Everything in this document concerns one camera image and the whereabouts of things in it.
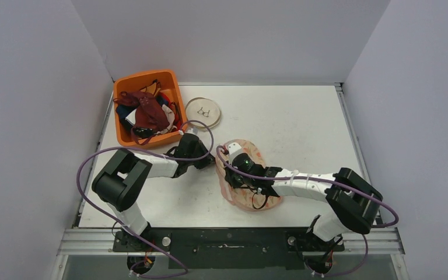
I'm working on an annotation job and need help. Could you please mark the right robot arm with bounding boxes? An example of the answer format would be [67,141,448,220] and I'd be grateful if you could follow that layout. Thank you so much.
[223,152,383,250]

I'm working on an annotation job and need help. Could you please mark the purple cable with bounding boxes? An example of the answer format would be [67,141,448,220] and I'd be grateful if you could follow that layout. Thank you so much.
[215,145,400,229]
[76,120,215,279]

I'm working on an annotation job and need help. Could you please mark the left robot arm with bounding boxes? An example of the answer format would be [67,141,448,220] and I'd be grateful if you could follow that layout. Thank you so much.
[92,133,215,251]

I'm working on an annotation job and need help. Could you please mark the orange bra black straps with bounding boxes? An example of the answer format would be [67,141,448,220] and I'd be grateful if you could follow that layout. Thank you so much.
[139,80,161,96]

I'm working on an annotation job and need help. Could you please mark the white mesh laundry bag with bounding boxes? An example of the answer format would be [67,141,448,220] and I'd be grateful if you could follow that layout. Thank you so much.
[185,97,222,128]

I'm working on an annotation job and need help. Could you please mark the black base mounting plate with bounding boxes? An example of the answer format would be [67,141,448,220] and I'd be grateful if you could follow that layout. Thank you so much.
[111,226,348,271]

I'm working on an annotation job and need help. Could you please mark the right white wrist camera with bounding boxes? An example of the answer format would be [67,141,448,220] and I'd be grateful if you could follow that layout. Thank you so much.
[227,142,244,162]

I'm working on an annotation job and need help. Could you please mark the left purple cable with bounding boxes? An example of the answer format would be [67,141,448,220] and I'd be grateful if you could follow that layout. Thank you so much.
[76,120,215,279]

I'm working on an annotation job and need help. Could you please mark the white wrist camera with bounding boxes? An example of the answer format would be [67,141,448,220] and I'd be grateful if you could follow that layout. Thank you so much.
[178,128,198,135]
[227,142,244,162]

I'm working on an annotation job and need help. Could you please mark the carrot print bra case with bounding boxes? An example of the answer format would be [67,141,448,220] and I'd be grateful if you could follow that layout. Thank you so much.
[216,139,282,211]

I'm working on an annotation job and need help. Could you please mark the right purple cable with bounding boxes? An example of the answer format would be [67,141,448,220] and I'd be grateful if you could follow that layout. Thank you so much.
[215,145,400,229]

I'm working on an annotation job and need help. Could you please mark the dark red bra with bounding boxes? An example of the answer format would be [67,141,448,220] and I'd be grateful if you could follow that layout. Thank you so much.
[114,91,172,145]

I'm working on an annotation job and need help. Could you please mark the red garment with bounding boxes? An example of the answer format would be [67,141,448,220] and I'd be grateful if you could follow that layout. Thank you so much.
[159,92,183,129]

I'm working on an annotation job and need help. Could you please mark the orange plastic bin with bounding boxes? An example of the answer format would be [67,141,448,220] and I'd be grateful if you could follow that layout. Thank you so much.
[113,69,187,149]

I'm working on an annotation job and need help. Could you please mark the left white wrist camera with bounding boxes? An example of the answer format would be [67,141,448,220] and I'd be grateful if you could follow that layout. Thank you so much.
[178,128,198,135]

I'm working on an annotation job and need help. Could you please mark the navy blue garment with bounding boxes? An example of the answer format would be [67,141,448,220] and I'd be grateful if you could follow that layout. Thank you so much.
[115,104,137,132]

